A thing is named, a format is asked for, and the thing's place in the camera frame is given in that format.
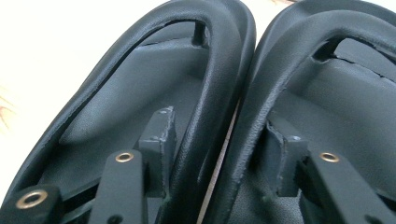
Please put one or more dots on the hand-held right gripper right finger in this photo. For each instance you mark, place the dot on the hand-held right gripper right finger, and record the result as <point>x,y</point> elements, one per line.
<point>289,165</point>

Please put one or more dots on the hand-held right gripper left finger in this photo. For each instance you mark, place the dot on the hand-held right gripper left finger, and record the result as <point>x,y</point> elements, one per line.
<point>157,155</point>

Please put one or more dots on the black leather shoe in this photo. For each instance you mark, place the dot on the black leather shoe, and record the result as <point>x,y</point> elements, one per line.
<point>218,62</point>
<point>280,62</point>

